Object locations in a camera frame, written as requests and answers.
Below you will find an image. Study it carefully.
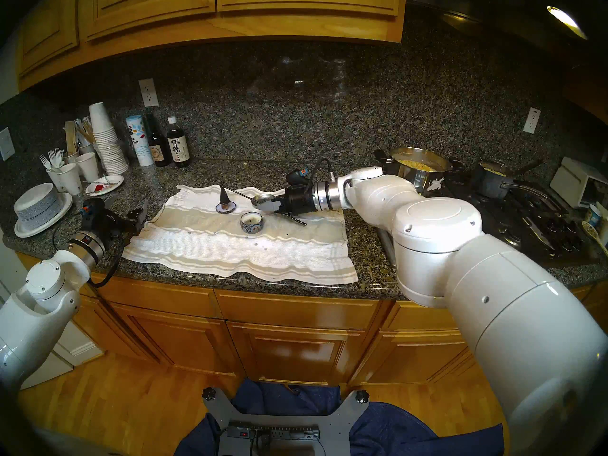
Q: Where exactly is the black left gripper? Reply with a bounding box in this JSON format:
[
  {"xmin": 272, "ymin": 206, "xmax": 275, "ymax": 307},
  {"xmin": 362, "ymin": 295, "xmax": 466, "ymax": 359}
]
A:
[{"xmin": 94, "ymin": 201, "xmax": 148, "ymax": 236}]

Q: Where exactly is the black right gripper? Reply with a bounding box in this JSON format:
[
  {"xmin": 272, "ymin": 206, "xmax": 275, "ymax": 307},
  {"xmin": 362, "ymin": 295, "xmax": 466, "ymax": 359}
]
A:
[{"xmin": 259, "ymin": 184, "xmax": 317, "ymax": 216}]

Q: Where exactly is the black long-handled candle snuffer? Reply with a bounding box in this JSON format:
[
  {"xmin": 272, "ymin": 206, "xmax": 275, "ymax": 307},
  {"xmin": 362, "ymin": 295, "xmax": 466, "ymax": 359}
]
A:
[{"xmin": 217, "ymin": 186, "xmax": 307, "ymax": 227}]

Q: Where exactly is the blue patterned candle cup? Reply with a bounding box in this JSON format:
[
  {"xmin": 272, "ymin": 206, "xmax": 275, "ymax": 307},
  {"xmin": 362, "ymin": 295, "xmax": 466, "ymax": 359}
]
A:
[{"xmin": 240, "ymin": 212, "xmax": 265, "ymax": 235}]

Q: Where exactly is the small white paper plate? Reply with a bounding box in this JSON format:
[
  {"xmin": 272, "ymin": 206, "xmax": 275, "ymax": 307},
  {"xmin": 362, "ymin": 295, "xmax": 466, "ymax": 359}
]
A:
[{"xmin": 85, "ymin": 175, "xmax": 124, "ymax": 196}]

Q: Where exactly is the dark oil bottle gold label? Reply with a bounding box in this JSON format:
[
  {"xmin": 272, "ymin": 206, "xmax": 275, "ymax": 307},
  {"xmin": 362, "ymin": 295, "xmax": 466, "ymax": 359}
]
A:
[{"xmin": 145, "ymin": 113, "xmax": 172, "ymax": 168}]

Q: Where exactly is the white salt canister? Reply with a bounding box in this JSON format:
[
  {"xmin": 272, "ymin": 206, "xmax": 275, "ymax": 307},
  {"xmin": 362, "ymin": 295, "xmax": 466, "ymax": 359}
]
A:
[{"xmin": 126, "ymin": 115, "xmax": 154, "ymax": 168}]

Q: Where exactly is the white beige striped towel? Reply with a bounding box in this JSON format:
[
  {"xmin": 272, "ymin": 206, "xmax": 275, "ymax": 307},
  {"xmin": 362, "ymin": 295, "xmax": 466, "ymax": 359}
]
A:
[{"xmin": 122, "ymin": 184, "xmax": 359, "ymax": 285}]

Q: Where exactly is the soy sauce bottle white cap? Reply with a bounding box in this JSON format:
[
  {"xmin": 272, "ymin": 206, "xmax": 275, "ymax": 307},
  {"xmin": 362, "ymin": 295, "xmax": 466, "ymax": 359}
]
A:
[{"xmin": 166, "ymin": 116, "xmax": 191, "ymax": 168}]

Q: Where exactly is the tall stack of paper cups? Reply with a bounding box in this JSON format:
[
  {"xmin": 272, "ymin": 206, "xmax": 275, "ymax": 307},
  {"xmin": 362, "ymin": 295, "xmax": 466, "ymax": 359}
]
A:
[{"xmin": 88, "ymin": 102, "xmax": 129, "ymax": 175}]

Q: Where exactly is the stack of grey paper plates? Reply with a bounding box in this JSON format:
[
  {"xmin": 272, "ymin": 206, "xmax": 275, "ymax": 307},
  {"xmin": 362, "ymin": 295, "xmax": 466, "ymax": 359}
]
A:
[{"xmin": 14, "ymin": 183, "xmax": 63, "ymax": 232}]

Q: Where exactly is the steel pot with yellow food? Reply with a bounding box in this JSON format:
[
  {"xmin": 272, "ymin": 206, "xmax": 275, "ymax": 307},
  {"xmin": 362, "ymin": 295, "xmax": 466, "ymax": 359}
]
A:
[{"xmin": 374, "ymin": 147, "xmax": 465, "ymax": 198}]

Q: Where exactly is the wooden lower cabinet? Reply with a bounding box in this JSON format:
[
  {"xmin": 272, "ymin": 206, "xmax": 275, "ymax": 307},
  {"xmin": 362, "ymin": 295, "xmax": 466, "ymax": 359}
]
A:
[{"xmin": 14, "ymin": 251, "xmax": 608, "ymax": 389}]

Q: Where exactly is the wooden cabinet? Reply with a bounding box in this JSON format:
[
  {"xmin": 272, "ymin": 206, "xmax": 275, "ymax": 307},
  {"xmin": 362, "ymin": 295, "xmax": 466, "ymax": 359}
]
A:
[
  {"xmin": 14, "ymin": 0, "xmax": 407, "ymax": 92},
  {"xmin": 14, "ymin": 251, "xmax": 608, "ymax": 389}
]

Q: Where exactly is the wooden upper cabinet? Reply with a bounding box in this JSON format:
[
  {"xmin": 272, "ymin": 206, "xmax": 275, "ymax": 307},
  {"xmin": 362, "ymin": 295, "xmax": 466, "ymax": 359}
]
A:
[{"xmin": 14, "ymin": 0, "xmax": 407, "ymax": 92}]

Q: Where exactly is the small dark saucepan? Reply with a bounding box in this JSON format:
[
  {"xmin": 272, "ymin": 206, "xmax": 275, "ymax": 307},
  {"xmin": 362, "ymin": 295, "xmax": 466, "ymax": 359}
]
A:
[{"xmin": 473, "ymin": 158, "xmax": 562, "ymax": 209}]

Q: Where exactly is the steel gas stove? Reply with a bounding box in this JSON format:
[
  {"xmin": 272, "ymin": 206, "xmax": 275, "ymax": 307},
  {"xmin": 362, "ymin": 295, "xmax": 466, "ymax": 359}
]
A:
[{"xmin": 375, "ymin": 168, "xmax": 601, "ymax": 266}]

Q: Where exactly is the dark blue cloth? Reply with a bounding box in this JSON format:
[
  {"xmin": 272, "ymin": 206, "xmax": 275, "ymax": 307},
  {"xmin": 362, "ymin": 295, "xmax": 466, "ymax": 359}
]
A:
[{"xmin": 173, "ymin": 379, "xmax": 505, "ymax": 456}]

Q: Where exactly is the dark range hood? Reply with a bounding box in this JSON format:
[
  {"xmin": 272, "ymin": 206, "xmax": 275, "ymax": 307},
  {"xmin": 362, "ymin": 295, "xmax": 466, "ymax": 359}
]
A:
[{"xmin": 406, "ymin": 0, "xmax": 608, "ymax": 80}]

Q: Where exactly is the white countertop appliance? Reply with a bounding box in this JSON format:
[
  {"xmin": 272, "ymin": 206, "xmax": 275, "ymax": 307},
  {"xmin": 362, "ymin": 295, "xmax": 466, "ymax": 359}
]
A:
[{"xmin": 550, "ymin": 157, "xmax": 608, "ymax": 209}]

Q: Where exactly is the wooden spoon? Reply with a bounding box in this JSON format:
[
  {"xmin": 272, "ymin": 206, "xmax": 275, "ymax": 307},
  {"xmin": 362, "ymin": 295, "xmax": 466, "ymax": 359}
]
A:
[{"xmin": 582, "ymin": 221, "xmax": 608, "ymax": 257}]

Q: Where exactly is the range hood lamp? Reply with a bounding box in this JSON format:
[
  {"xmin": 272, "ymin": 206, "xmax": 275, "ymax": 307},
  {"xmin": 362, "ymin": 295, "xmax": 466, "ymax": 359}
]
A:
[{"xmin": 546, "ymin": 5, "xmax": 588, "ymax": 40}]

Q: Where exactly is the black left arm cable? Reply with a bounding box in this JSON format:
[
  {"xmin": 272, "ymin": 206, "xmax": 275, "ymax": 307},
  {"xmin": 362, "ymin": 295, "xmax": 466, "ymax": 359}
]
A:
[{"xmin": 50, "ymin": 224, "xmax": 125, "ymax": 287}]

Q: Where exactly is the white light switch plate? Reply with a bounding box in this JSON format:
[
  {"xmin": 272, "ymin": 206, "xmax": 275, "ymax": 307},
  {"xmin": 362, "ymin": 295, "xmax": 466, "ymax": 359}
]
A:
[{"xmin": 0, "ymin": 127, "xmax": 16, "ymax": 162}]

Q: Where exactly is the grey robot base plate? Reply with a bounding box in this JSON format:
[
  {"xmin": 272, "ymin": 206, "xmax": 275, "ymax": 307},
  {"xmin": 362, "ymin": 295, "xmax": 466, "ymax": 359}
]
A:
[{"xmin": 202, "ymin": 388, "xmax": 370, "ymax": 456}]

